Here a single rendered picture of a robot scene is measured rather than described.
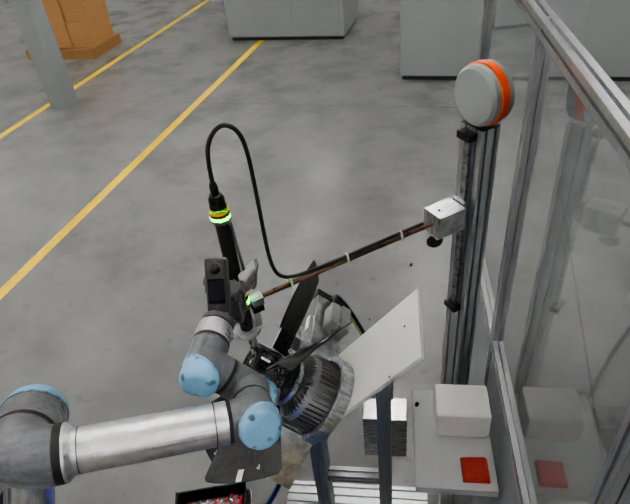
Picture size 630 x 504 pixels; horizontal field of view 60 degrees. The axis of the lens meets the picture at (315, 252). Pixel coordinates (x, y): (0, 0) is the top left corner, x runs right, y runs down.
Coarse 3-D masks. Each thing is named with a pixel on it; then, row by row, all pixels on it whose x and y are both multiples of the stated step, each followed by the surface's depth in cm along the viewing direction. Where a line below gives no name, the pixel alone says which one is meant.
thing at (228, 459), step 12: (240, 444) 143; (276, 444) 140; (216, 456) 144; (228, 456) 142; (240, 456) 140; (252, 456) 139; (264, 456) 138; (276, 456) 137; (216, 468) 141; (228, 468) 139; (240, 468) 137; (252, 468) 136; (264, 468) 135; (276, 468) 134; (216, 480) 138; (228, 480) 136; (252, 480) 133
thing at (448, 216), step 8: (448, 200) 154; (456, 200) 153; (424, 208) 152; (432, 208) 151; (440, 208) 151; (448, 208) 151; (456, 208) 150; (464, 208) 150; (424, 216) 153; (432, 216) 150; (440, 216) 148; (448, 216) 148; (456, 216) 150; (464, 216) 151; (440, 224) 148; (448, 224) 150; (456, 224) 151; (464, 224) 153; (432, 232) 153; (440, 232) 150; (448, 232) 152
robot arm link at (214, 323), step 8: (200, 320) 111; (208, 320) 110; (216, 320) 110; (224, 320) 111; (200, 328) 109; (208, 328) 108; (216, 328) 108; (224, 328) 110; (232, 328) 112; (232, 336) 110
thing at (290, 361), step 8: (344, 328) 143; (328, 336) 138; (312, 344) 141; (320, 344) 133; (296, 352) 143; (304, 352) 135; (312, 352) 131; (280, 360) 149; (288, 360) 138; (296, 360) 133; (288, 368) 132
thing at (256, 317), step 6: (252, 294) 134; (258, 294) 134; (252, 300) 132; (258, 300) 133; (264, 300) 134; (252, 306) 134; (258, 306) 134; (252, 312) 134; (258, 312) 134; (252, 318) 137; (258, 318) 136; (258, 324) 137; (234, 330) 137; (240, 330) 137; (252, 330) 136; (258, 330) 136; (240, 336) 135; (246, 336) 135; (252, 336) 135
